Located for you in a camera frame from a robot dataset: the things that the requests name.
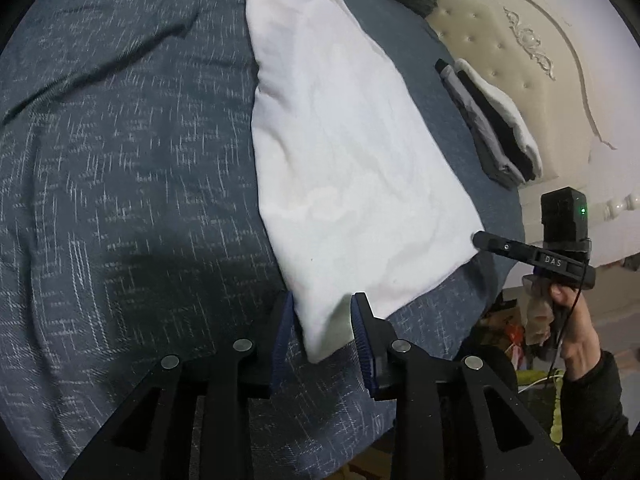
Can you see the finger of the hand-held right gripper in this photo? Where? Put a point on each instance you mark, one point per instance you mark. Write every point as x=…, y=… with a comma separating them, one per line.
x=500, y=246

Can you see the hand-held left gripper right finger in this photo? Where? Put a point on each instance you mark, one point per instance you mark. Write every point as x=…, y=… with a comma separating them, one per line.
x=362, y=345

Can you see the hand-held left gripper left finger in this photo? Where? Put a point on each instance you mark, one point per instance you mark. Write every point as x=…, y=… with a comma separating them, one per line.
x=280, y=345

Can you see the white polo shirt black trim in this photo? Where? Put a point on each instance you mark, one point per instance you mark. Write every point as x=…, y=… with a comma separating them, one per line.
x=340, y=160

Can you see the person's right forearm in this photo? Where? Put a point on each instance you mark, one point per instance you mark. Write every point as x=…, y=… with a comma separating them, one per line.
x=595, y=420

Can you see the person's right hand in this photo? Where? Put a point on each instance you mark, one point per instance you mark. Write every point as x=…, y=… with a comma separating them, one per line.
x=580, y=340

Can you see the black folded garment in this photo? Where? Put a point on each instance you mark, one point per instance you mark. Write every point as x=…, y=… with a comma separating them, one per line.
x=492, y=125

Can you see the grey folded garment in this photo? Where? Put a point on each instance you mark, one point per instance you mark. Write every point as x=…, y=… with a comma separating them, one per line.
x=475, y=125

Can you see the cream tufted headboard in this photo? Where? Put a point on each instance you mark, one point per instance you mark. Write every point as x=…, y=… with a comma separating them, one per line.
x=550, y=85

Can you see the blue-grey patterned bed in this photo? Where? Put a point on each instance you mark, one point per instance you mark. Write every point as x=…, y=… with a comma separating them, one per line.
x=125, y=185

